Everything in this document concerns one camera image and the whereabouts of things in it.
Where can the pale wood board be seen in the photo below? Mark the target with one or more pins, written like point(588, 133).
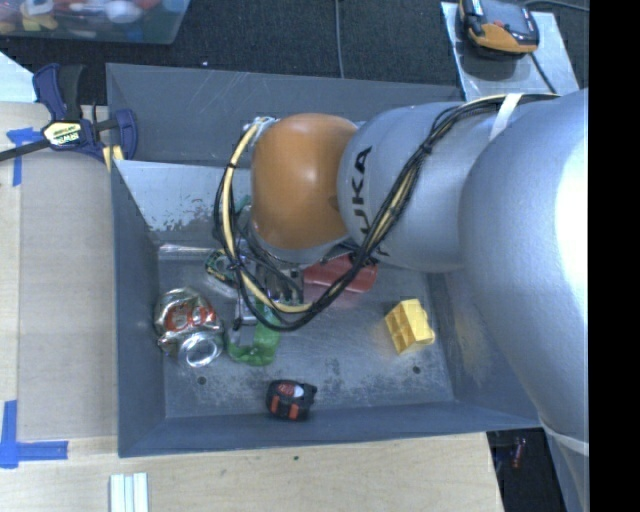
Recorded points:
point(65, 300)

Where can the yellow toy brick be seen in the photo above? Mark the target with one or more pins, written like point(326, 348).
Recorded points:
point(407, 327)

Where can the black and orange tape measure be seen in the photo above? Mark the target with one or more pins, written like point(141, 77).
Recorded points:
point(290, 400)

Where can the green soft toy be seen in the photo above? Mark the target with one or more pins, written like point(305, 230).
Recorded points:
point(262, 345)

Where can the grey metal bin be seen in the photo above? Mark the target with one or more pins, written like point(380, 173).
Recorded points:
point(350, 360)

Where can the crushed silver and orange can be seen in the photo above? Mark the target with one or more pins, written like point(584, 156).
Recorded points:
point(187, 325)

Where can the red block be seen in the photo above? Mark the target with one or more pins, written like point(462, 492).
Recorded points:
point(325, 282)

